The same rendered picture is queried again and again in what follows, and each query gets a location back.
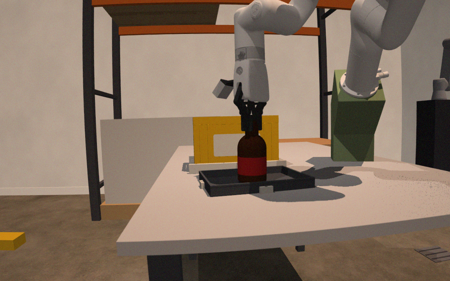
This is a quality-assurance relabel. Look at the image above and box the yellow divided crate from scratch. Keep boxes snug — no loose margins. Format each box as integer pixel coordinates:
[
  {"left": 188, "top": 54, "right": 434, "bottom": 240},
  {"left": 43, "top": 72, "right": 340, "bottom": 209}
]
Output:
[{"left": 193, "top": 115, "right": 279, "bottom": 164}]

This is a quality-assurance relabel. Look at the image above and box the brown glass bottle with red label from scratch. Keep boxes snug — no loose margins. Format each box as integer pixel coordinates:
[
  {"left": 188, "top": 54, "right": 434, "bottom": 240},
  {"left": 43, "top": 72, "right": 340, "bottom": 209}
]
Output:
[{"left": 237, "top": 121, "right": 267, "bottom": 183}]

